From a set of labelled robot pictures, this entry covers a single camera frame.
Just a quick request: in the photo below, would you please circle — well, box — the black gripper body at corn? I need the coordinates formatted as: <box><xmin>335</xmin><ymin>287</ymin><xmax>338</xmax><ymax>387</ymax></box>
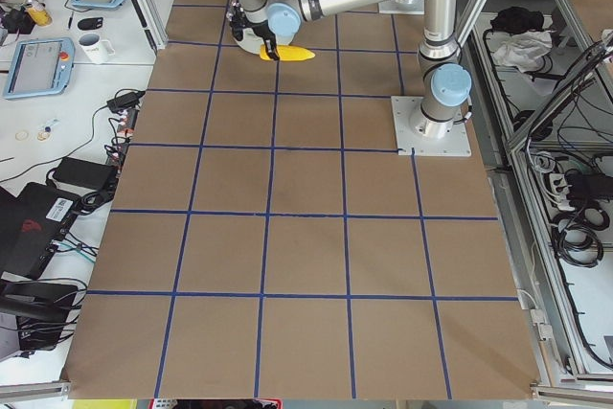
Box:
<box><xmin>227</xmin><ymin>0</ymin><xmax>268</xmax><ymax>43</ymax></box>

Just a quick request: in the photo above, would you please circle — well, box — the yellow corn cob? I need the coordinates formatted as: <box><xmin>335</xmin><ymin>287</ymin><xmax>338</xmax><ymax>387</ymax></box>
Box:
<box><xmin>277</xmin><ymin>45</ymin><xmax>315</xmax><ymax>62</ymax></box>

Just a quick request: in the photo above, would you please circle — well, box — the silver robot arm with corn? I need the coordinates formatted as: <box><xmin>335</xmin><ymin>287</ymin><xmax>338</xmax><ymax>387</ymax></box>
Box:
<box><xmin>228</xmin><ymin>0</ymin><xmax>471</xmax><ymax>139</ymax></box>

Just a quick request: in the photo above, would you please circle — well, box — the white mug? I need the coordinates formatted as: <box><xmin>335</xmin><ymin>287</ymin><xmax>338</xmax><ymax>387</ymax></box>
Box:
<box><xmin>79</xmin><ymin>33</ymin><xmax>116</xmax><ymax>64</ymax></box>

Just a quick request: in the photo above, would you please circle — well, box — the black computer mouse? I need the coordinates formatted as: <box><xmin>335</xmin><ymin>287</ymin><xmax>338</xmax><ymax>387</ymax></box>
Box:
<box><xmin>77</xmin><ymin>17</ymin><xmax>103</xmax><ymax>31</ymax></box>

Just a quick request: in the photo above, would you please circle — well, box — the yellow can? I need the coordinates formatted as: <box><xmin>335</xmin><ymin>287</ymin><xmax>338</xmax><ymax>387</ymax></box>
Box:
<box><xmin>25</xmin><ymin>0</ymin><xmax>53</xmax><ymax>27</ymax></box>

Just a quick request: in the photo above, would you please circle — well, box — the blue teach pendant lower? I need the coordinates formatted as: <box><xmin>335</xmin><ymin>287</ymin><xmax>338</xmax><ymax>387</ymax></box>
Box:
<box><xmin>3</xmin><ymin>37</ymin><xmax>75</xmax><ymax>100</ymax></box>

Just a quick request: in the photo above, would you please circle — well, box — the black power adapter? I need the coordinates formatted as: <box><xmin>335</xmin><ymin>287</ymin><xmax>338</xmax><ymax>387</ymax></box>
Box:
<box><xmin>52</xmin><ymin>157</ymin><xmax>118</xmax><ymax>191</ymax></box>

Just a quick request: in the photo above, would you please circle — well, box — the black cloth bundle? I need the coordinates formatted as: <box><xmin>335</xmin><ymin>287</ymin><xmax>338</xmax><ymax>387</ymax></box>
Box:
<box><xmin>490</xmin><ymin>7</ymin><xmax>544</xmax><ymax>34</ymax></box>

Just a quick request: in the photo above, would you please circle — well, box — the white crumpled cloth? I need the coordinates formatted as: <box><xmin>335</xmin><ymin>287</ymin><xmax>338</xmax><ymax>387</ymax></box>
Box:
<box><xmin>492</xmin><ymin>31</ymin><xmax>555</xmax><ymax>96</ymax></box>

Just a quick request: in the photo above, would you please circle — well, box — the silver robot arm base plate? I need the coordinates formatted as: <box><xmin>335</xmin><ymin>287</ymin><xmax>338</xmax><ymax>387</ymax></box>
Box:
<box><xmin>391</xmin><ymin>96</ymin><xmax>472</xmax><ymax>157</ymax></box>

